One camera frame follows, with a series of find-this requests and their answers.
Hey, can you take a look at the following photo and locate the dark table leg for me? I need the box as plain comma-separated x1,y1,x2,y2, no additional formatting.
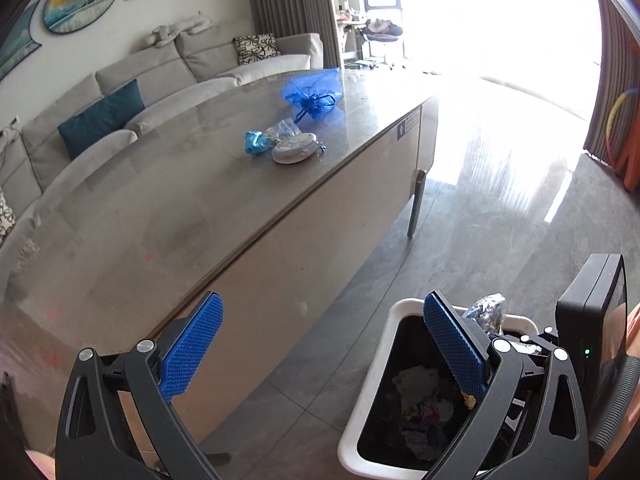
407,169,426,238

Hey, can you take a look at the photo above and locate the floral cushion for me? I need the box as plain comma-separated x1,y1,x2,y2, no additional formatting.
233,34,281,65
0,190,16,245

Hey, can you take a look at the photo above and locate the blue organza drawstring pouch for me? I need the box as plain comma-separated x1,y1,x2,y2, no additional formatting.
281,68,343,124

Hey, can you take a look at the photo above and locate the colourful hoop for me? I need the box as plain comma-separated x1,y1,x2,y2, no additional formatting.
604,88,639,193

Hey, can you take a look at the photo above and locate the teal cushion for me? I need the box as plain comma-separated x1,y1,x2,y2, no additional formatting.
58,79,145,160

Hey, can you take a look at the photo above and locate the brown curtain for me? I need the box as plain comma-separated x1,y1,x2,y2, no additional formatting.
250,0,341,68

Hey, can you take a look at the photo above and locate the floral cushion right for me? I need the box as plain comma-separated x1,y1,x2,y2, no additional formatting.
233,34,281,65

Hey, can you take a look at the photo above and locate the grey sectional sofa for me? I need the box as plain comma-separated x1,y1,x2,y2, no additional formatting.
1,22,323,281

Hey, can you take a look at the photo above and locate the floral cushion left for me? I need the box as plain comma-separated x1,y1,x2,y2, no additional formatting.
0,190,16,245

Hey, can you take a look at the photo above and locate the left teal wall panel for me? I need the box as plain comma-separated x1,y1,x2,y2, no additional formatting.
0,1,41,79

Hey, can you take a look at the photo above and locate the round white tin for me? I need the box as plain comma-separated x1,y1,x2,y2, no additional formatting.
271,132,326,165

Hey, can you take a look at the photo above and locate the office chair with clothes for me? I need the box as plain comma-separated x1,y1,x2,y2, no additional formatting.
361,18,406,68

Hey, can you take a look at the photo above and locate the beige table side panel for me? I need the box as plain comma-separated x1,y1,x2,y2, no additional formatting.
174,100,438,442

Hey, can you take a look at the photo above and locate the white plush toy on sofa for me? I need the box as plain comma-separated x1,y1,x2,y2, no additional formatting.
141,12,213,48

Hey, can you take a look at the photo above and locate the white trash bin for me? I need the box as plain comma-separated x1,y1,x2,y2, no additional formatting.
337,292,551,479

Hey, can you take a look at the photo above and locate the small teal clear wrapper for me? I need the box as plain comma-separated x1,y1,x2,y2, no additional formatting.
244,118,302,155

